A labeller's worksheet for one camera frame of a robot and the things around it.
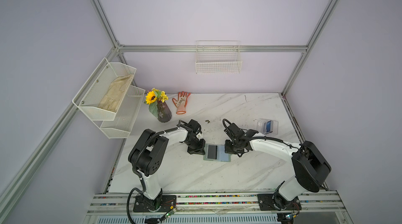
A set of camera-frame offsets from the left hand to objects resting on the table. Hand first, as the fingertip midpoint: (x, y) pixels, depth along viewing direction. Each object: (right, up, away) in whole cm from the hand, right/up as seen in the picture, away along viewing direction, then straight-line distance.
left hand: (204, 154), depth 89 cm
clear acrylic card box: (+36, +15, +10) cm, 40 cm away
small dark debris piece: (+2, +18, +16) cm, 24 cm away
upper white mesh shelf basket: (-51, +32, -13) cm, 62 cm away
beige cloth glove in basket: (-46, +32, -12) cm, 57 cm away
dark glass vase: (-26, +23, +9) cm, 36 cm away
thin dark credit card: (+5, +1, +1) cm, 5 cm away
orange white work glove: (-17, +31, +23) cm, 42 cm away
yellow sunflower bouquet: (-29, +32, -4) cm, 44 cm away
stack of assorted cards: (+40, +15, +7) cm, 44 cm away
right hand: (+12, +2, -2) cm, 12 cm away
